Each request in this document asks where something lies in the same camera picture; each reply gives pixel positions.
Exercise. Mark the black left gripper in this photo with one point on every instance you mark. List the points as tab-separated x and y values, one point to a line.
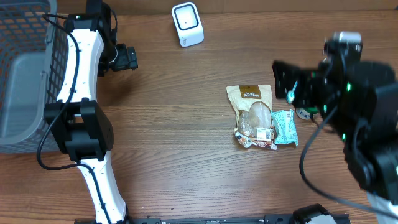
127	60

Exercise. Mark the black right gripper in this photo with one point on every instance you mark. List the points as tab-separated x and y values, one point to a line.
304	86

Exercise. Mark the green lid white jar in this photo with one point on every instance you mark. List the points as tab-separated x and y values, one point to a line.
306	113

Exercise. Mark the teal snack packet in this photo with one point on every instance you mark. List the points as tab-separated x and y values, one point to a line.
285	127

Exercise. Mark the brown white snack bag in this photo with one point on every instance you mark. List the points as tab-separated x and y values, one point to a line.
252	105

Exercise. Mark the Kleenex tissue pack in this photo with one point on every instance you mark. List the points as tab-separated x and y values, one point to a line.
290	96

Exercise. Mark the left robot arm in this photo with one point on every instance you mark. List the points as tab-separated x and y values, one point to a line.
79	126

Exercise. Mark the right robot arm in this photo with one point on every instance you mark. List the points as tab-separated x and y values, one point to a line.
358	99

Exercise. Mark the white barcode scanner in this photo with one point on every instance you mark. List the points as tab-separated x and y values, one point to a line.
188	24

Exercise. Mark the grey plastic mesh basket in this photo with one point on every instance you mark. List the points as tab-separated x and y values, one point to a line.
33	62

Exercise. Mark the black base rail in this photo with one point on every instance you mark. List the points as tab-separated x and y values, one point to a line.
311	214

